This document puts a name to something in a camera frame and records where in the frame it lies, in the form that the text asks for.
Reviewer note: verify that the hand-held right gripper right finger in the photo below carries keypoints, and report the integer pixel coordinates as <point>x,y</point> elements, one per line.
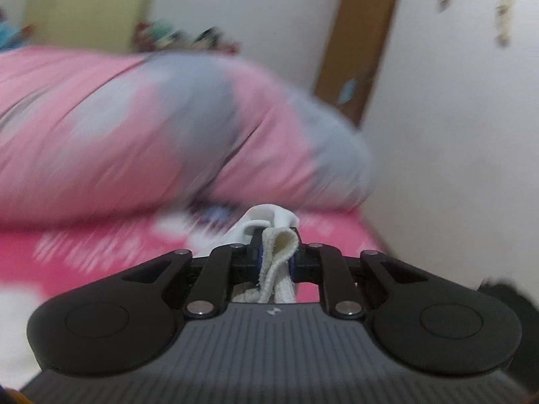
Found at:
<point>297,271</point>

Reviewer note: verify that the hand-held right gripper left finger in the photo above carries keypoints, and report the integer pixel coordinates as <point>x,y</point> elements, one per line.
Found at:
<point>257,261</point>

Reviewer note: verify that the white shirt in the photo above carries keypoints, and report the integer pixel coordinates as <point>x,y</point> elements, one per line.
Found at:
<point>276,252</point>

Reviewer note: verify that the pink floral blanket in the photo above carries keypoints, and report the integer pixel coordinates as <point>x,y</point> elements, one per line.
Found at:
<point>126,248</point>

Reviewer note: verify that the pink grey floral quilt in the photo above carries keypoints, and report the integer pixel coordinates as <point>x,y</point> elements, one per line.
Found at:
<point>147,134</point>

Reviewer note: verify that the blue door sticker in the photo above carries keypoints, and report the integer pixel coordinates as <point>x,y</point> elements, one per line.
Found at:
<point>348,90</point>

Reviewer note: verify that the colourful cloth pile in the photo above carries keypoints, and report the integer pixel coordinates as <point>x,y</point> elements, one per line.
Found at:
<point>185,38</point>

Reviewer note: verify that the wooden door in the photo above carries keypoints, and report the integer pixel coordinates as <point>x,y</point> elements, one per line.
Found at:
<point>362,29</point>

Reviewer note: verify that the yellow-green wardrobe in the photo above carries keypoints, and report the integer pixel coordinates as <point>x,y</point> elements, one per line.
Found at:
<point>92,4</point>

